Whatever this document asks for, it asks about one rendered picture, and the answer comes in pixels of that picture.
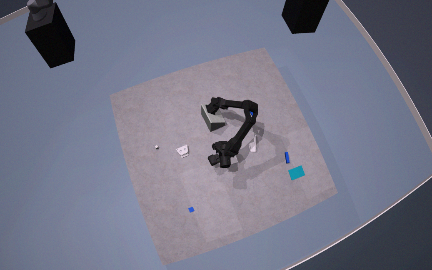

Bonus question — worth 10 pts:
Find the teal flat rectangular plate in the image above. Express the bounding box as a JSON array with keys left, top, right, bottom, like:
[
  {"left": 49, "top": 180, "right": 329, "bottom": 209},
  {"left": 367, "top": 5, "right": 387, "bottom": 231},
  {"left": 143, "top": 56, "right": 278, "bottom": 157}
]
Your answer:
[{"left": 288, "top": 166, "right": 305, "bottom": 180}]

